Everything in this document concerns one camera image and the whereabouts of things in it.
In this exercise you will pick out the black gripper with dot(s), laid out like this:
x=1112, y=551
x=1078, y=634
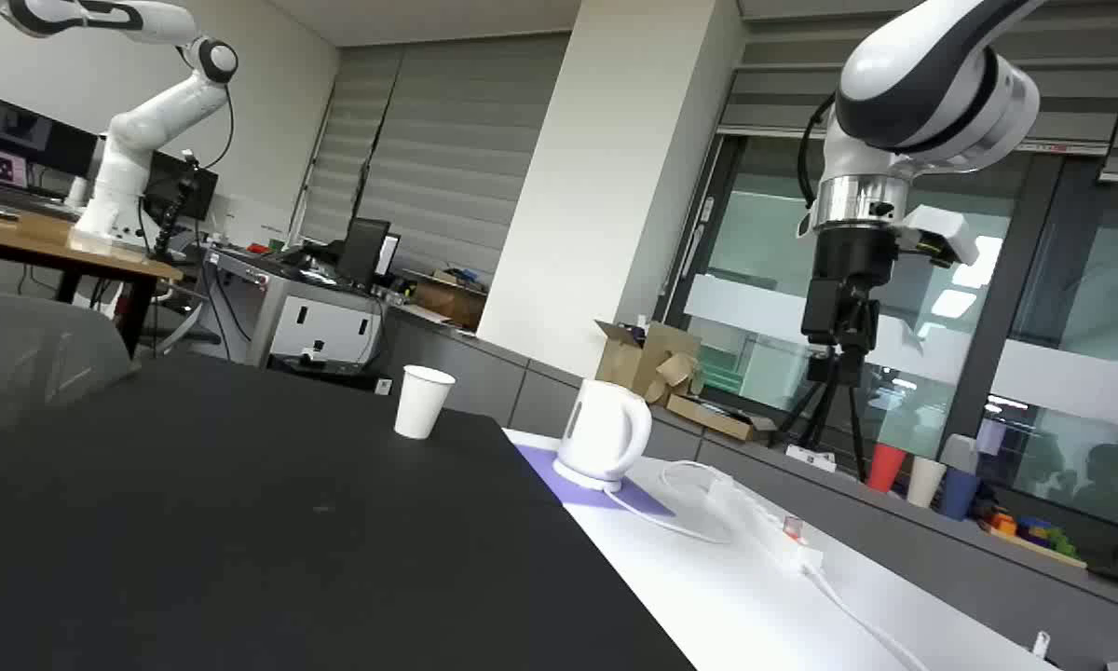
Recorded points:
x=846, y=280

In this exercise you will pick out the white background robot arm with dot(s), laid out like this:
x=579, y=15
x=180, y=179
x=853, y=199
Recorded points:
x=150, y=119

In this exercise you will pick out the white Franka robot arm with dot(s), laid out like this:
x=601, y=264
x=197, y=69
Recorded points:
x=933, y=87

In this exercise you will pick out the red plastic cup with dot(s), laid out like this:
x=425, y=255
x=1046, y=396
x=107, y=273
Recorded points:
x=884, y=466

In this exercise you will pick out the flat cardboard piece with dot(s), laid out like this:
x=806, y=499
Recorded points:
x=712, y=419

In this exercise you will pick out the cream plastic cup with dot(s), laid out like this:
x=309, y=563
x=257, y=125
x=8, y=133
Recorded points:
x=924, y=481

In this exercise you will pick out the blue plastic cup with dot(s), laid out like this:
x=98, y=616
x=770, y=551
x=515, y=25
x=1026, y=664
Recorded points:
x=960, y=495

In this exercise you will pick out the clear plastic bag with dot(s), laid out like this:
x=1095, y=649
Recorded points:
x=719, y=505

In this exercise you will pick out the open cardboard box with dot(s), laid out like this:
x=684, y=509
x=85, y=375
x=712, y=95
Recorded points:
x=637, y=361

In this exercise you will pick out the colourful toy pile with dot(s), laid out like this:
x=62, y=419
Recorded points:
x=1030, y=530

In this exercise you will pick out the white mug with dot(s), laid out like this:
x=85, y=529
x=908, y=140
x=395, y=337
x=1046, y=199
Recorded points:
x=601, y=433

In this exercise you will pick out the purple mat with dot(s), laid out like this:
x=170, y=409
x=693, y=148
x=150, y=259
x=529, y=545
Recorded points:
x=546, y=471

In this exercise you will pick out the small white plug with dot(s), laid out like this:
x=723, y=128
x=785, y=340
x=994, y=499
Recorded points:
x=1041, y=642

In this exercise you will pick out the white paper cup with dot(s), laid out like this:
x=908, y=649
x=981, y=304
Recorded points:
x=423, y=404

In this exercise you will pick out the black upright computer screen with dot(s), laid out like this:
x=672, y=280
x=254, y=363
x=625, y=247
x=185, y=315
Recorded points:
x=364, y=253

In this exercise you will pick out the white cabinet box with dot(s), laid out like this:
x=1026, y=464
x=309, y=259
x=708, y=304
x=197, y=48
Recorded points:
x=322, y=330

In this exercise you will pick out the small black monitor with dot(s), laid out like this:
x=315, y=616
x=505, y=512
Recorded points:
x=186, y=188

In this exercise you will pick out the wooden desk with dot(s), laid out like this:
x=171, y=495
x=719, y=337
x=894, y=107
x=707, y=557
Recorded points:
x=49, y=239

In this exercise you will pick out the grey chair back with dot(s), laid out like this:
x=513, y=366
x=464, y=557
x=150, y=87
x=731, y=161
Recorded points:
x=32, y=361

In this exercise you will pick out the large black monitor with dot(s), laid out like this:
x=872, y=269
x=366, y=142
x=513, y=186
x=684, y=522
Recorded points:
x=35, y=137

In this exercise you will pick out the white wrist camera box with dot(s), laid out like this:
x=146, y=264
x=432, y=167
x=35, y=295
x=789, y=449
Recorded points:
x=944, y=234

